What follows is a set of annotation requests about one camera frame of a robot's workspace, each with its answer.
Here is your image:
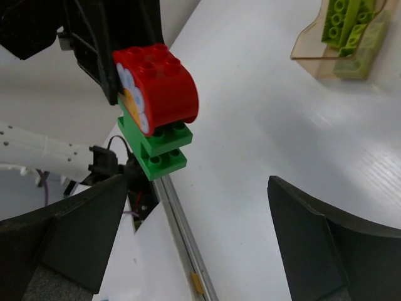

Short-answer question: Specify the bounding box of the yellow green lego stack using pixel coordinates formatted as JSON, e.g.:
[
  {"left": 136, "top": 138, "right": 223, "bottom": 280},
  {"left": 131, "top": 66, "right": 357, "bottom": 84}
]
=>
[{"left": 321, "top": 1, "right": 391, "bottom": 80}]

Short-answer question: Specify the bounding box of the aluminium front rail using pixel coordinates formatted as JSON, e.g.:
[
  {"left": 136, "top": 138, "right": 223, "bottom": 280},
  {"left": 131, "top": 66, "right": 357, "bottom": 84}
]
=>
[{"left": 153, "top": 176, "right": 219, "bottom": 301}]

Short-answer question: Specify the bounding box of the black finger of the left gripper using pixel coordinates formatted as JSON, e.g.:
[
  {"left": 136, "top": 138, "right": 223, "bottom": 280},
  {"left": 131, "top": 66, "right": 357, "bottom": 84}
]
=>
[{"left": 62, "top": 0, "right": 164, "bottom": 105}]

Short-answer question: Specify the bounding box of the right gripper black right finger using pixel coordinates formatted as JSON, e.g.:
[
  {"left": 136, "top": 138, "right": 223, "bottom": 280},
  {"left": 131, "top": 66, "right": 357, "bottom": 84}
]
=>
[{"left": 267, "top": 176, "right": 400, "bottom": 300}]

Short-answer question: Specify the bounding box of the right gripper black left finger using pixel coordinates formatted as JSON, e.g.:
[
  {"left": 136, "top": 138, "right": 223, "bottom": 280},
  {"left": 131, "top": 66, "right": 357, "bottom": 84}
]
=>
[{"left": 1, "top": 175, "right": 128, "bottom": 300}]

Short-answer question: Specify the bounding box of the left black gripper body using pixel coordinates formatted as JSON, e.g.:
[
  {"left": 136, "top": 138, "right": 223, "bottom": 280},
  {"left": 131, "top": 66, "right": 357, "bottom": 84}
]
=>
[{"left": 1, "top": 0, "right": 73, "bottom": 60}]

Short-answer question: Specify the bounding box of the green red lego stack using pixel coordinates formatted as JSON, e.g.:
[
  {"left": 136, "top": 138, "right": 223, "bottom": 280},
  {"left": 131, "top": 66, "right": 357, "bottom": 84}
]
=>
[{"left": 113, "top": 44, "right": 199, "bottom": 181}]

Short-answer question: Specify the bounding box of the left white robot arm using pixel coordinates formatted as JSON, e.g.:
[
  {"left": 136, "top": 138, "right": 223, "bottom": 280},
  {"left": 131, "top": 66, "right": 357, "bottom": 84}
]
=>
[{"left": 1, "top": 1, "right": 164, "bottom": 186}]

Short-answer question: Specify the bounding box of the orange transparent container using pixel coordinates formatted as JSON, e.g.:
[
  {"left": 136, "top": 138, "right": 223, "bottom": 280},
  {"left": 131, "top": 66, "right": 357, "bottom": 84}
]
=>
[{"left": 290, "top": 0, "right": 399, "bottom": 80}]

